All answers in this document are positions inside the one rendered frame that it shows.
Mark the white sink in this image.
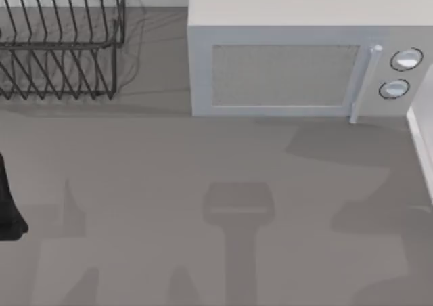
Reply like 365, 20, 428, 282
406, 62, 433, 208

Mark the microwave door handle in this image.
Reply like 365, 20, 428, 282
348, 43, 384, 124

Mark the microwave door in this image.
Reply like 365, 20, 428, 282
189, 26, 372, 118

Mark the microwave knob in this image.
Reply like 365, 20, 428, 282
378, 78, 411, 100
389, 47, 424, 72

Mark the pale microwave oven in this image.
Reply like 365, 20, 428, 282
187, 0, 433, 124

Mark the black wire dish rack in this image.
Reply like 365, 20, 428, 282
0, 0, 129, 101

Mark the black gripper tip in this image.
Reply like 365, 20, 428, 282
0, 154, 29, 242

